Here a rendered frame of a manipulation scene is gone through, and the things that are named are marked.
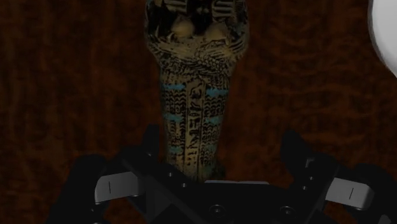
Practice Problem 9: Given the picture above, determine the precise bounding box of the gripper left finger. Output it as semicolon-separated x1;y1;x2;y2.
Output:
46;123;199;224

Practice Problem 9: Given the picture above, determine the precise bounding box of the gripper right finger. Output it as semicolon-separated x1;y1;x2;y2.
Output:
279;130;397;224

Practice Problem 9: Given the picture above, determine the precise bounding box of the golden sarcophagus figure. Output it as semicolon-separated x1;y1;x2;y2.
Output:
144;0;251;184

